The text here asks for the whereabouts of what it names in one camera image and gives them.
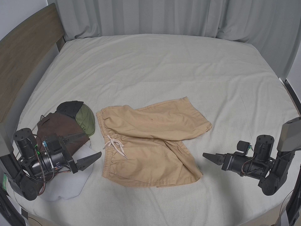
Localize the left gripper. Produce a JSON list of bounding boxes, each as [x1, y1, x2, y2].
[[31, 132, 102, 177]]

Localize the black garment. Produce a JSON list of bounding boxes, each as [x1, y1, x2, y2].
[[56, 100, 84, 120]]

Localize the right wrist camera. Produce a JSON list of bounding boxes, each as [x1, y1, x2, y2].
[[236, 140, 251, 156]]

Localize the bed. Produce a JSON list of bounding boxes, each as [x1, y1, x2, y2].
[[0, 3, 301, 226]]

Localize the white garment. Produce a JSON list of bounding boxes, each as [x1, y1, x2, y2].
[[42, 141, 98, 201]]

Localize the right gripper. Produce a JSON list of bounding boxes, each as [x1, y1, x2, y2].
[[203, 152, 256, 176]]

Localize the tan shorts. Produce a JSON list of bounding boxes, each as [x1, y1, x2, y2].
[[95, 97, 213, 188]]

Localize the brown garment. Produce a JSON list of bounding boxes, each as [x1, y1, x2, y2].
[[37, 112, 90, 160]]

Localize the black cable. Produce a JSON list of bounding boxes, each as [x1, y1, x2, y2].
[[277, 189, 296, 222]]

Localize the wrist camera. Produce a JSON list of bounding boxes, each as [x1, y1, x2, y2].
[[236, 140, 251, 156], [43, 135, 60, 153]]

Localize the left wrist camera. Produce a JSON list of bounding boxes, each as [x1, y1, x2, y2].
[[43, 135, 60, 153]]

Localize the white curtain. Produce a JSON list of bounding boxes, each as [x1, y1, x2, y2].
[[44, 0, 228, 40], [216, 0, 301, 80]]

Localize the green garment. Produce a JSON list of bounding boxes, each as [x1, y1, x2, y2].
[[75, 104, 96, 137]]

